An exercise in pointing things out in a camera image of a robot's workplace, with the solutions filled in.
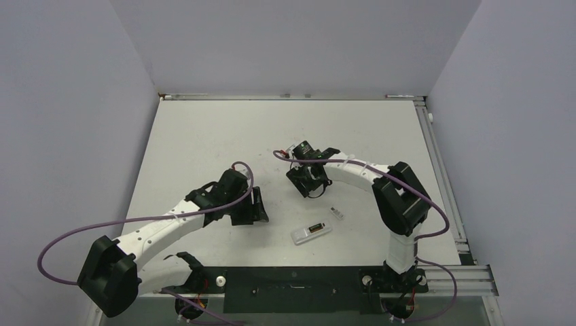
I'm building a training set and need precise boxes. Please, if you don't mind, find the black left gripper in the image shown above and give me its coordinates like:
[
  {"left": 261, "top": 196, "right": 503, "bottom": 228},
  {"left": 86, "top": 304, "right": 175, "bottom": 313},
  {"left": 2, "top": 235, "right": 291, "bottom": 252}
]
[{"left": 225, "top": 187, "right": 267, "bottom": 225}]

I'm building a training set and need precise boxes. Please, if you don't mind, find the white remote control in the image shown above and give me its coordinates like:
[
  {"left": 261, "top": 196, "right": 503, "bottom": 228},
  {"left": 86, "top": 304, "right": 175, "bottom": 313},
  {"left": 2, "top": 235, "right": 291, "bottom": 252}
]
[{"left": 290, "top": 220, "right": 333, "bottom": 246}]

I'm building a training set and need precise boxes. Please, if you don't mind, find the green AAA battery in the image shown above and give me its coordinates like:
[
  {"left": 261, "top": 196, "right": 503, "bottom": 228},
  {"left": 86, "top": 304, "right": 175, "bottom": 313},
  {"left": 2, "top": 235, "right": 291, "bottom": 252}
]
[{"left": 308, "top": 223, "right": 326, "bottom": 234}]

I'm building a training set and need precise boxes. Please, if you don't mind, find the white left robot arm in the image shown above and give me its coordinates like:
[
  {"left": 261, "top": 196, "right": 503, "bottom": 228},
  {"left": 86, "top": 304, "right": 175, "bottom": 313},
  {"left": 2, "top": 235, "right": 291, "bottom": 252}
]
[{"left": 77, "top": 168, "right": 269, "bottom": 317}]

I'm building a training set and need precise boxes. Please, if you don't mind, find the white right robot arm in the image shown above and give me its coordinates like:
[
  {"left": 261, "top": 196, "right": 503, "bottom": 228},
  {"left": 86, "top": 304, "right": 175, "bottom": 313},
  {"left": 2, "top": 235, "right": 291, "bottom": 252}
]
[{"left": 279, "top": 141, "right": 431, "bottom": 291}]

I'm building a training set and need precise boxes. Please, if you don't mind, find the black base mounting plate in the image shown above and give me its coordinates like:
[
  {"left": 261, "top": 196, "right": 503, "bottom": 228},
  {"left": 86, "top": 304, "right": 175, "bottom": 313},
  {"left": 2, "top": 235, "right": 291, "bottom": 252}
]
[{"left": 158, "top": 266, "right": 429, "bottom": 315}]

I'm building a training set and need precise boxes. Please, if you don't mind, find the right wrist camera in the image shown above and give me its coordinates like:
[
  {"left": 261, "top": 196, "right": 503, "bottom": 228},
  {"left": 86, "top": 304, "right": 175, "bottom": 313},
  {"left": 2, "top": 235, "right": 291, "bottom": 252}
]
[{"left": 280, "top": 144, "right": 297, "bottom": 159}]

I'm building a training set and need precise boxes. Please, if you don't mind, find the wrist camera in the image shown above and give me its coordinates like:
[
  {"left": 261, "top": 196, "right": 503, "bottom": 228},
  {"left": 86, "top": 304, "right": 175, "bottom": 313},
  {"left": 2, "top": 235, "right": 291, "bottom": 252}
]
[
  {"left": 280, "top": 144, "right": 297, "bottom": 159},
  {"left": 232, "top": 162, "right": 251, "bottom": 179}
]

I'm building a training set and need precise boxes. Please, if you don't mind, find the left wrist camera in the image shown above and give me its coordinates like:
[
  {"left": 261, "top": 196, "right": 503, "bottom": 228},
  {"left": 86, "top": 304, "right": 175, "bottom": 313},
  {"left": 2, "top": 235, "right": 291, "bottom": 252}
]
[{"left": 232, "top": 162, "right": 251, "bottom": 179}]

